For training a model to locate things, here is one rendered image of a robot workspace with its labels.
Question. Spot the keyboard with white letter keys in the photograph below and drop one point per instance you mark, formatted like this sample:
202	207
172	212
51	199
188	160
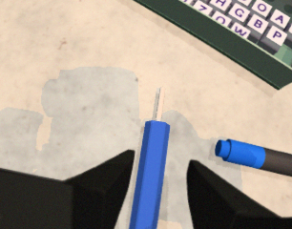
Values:
256	34

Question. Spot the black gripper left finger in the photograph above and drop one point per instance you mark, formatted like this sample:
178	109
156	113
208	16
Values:
90	200

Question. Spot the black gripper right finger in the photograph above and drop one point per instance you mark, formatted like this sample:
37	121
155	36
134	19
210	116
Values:
216	204

